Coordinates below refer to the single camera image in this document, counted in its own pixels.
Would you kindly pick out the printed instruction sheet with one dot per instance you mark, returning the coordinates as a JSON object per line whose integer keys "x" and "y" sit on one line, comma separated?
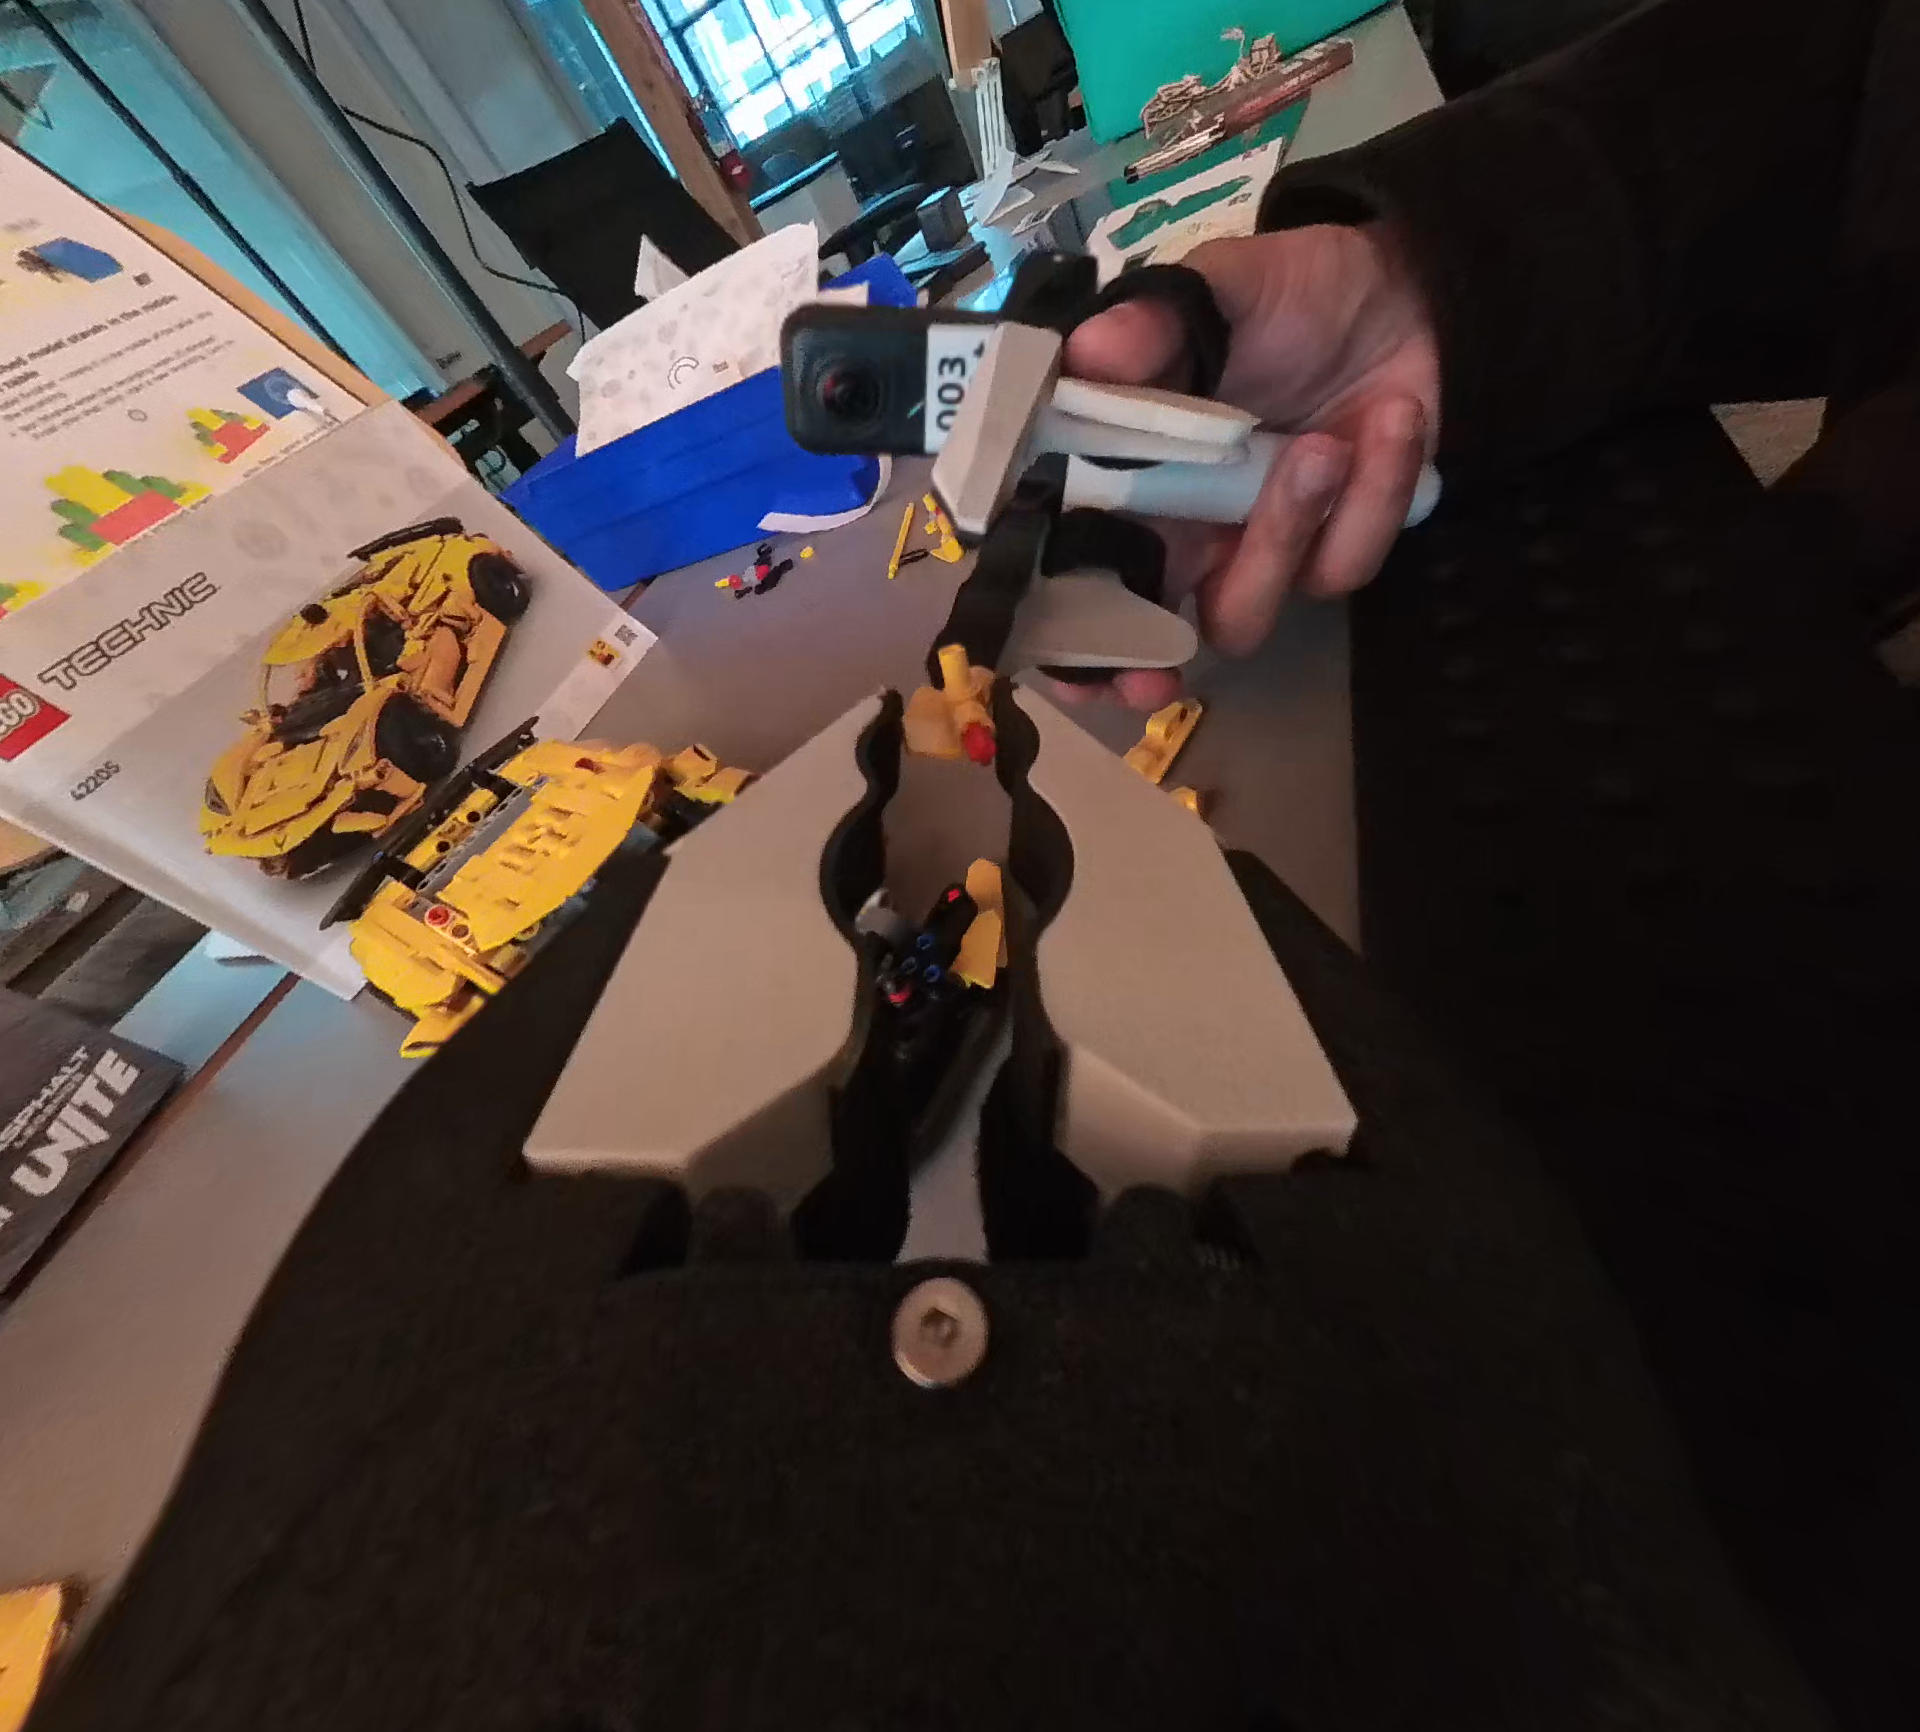
{"x": 135, "y": 409}

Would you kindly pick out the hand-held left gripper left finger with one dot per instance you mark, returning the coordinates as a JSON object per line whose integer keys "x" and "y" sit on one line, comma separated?
{"x": 706, "y": 1008}

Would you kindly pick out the red fire extinguisher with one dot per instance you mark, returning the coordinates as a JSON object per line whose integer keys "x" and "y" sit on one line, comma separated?
{"x": 726, "y": 152}

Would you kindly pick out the small cluster of bricks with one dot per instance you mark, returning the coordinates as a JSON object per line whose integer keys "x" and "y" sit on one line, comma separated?
{"x": 763, "y": 570}

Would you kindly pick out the white patterned paper bag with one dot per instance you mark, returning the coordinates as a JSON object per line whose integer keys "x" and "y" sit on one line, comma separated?
{"x": 691, "y": 341}

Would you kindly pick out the yellow brick panel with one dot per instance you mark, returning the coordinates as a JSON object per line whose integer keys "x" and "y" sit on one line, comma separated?
{"x": 30, "y": 1643}

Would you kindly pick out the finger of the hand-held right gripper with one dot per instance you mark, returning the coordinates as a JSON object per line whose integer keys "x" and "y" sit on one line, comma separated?
{"x": 1111, "y": 634}
{"x": 1000, "y": 428}

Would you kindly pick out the person's fleece-collared jacket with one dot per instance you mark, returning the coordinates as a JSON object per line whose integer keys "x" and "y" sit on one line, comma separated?
{"x": 1654, "y": 1008}

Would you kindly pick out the yellow brick stick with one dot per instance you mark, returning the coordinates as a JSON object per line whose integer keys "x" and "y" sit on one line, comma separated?
{"x": 900, "y": 542}

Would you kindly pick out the wooden model kit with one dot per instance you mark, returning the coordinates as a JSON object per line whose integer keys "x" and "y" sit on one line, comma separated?
{"x": 1235, "y": 83}

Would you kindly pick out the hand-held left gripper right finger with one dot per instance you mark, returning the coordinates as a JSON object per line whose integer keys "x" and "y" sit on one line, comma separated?
{"x": 1183, "y": 995}

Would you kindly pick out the yellow black brick subassembly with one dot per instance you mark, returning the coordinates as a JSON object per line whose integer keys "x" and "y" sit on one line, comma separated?
{"x": 935, "y": 979}

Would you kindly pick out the car instruction booklet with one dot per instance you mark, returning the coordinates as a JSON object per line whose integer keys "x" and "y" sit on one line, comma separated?
{"x": 304, "y": 712}

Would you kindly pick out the grey desk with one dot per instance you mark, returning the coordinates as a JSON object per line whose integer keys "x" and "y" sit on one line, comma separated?
{"x": 753, "y": 667}

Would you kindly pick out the yellow brick car model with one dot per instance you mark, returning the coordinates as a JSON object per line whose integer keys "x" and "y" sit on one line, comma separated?
{"x": 525, "y": 862}

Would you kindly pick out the person's right hand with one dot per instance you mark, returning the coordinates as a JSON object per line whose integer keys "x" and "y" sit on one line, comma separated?
{"x": 1320, "y": 318}

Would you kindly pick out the yellow curved brick piece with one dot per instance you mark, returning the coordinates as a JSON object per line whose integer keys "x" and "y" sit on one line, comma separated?
{"x": 947, "y": 530}

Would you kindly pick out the black monitor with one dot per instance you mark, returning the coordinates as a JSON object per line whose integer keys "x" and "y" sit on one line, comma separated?
{"x": 582, "y": 221}

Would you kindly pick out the green white sheet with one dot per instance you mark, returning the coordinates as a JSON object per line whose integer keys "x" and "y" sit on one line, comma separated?
{"x": 1183, "y": 210}

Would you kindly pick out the blue plastic bin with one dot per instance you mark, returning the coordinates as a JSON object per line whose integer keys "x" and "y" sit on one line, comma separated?
{"x": 691, "y": 469}

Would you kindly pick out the small yellow brick connector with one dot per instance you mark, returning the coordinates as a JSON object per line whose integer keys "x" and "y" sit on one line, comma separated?
{"x": 951, "y": 712}

